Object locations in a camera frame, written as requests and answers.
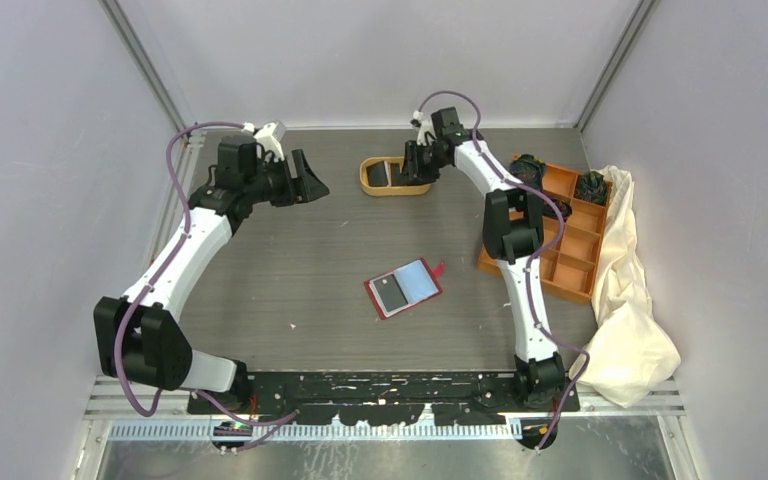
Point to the orange compartment organizer tray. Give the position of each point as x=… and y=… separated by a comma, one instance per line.
x=568, y=269

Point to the rolled green dark belt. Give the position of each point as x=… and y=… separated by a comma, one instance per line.
x=592, y=188

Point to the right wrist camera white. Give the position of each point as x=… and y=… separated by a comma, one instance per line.
x=423, y=125

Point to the cream cloth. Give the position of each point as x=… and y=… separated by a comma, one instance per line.
x=630, y=353

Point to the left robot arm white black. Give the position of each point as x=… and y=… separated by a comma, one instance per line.
x=138, y=333

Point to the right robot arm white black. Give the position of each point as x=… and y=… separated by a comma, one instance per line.
x=512, y=235

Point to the orange oval card tray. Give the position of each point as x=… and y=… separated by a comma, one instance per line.
x=374, y=177

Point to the rolled dark patterned belt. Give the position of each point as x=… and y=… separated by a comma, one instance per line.
x=527, y=168

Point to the black credit card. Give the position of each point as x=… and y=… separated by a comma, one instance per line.
x=392, y=298

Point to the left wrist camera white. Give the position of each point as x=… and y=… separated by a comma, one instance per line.
x=268, y=137

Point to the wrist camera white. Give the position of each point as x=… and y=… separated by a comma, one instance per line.
x=268, y=137
x=423, y=125

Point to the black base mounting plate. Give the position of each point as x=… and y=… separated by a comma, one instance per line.
x=380, y=398

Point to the red card holder wallet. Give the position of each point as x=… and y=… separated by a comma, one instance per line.
x=419, y=281

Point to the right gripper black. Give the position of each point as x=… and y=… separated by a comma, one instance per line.
x=412, y=173

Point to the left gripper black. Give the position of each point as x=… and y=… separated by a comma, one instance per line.
x=304, y=188

